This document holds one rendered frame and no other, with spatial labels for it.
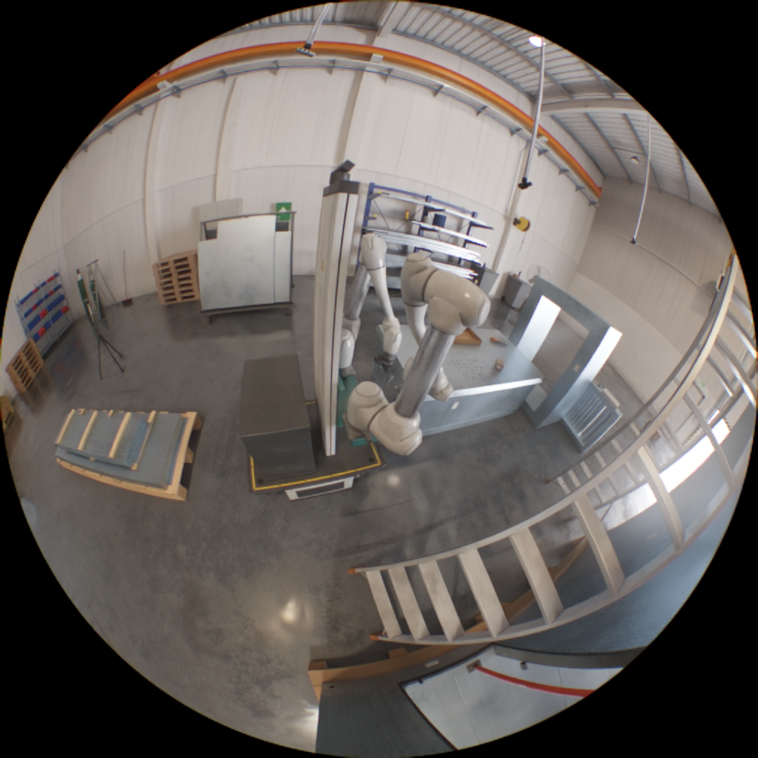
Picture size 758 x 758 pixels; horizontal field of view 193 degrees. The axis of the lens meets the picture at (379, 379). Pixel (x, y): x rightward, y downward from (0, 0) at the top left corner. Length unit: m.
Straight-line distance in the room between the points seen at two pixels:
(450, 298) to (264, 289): 3.18
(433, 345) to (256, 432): 0.82
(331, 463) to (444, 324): 1.14
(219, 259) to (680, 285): 12.61
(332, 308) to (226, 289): 3.05
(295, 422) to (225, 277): 3.00
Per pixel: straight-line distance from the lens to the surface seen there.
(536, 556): 0.89
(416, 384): 0.80
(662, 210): 11.97
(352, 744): 1.17
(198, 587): 1.98
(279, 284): 3.63
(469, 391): 1.82
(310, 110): 6.34
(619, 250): 11.47
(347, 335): 1.33
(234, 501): 1.89
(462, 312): 0.66
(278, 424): 1.06
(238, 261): 3.66
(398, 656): 1.69
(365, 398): 0.96
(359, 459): 1.54
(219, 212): 5.86
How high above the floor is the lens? 1.68
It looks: 41 degrees down
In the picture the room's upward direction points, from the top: 13 degrees clockwise
